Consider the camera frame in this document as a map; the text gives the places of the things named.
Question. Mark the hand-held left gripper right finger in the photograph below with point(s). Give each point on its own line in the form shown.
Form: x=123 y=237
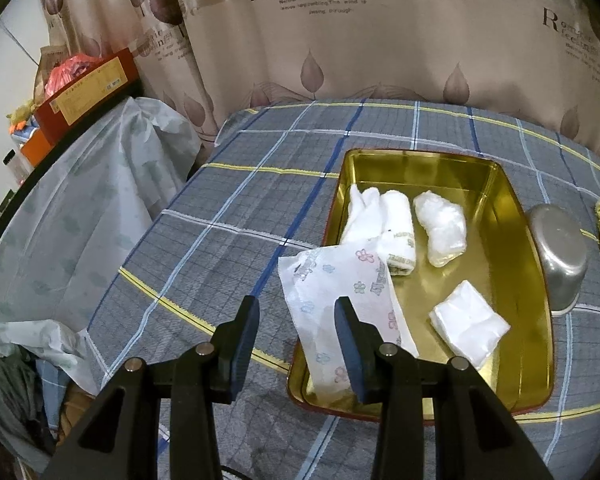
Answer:
x=350 y=355

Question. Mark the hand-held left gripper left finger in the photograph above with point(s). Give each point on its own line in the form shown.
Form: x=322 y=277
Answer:
x=240 y=355

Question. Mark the floral printed tissue packet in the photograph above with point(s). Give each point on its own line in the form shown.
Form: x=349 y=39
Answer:
x=325 y=300

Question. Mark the square white tissue pack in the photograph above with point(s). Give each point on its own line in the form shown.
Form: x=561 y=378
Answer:
x=467 y=327

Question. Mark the plain white soft cloth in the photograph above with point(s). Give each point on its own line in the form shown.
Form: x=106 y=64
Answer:
x=360 y=215

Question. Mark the clear white tissue pack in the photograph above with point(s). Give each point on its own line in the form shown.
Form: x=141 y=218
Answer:
x=440 y=230

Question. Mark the red tin box gold inside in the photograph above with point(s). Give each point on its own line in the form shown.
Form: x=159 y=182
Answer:
x=505 y=270

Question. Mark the tan cloth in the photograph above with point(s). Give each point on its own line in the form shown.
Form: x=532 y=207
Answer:
x=75 y=415

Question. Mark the steel bowl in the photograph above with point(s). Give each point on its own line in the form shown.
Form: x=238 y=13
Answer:
x=560 y=255

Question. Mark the dark clothes heap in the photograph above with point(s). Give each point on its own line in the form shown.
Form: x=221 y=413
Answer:
x=10 y=400

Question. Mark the orange box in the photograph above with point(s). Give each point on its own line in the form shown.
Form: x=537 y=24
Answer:
x=35 y=147

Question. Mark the red cardboard box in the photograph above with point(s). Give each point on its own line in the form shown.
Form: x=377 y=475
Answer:
x=90 y=95

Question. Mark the beige leaf printed curtain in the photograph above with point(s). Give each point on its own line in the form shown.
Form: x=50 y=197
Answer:
x=380 y=50

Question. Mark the orange red plastic bag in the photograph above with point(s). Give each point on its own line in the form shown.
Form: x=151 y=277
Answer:
x=70 y=75

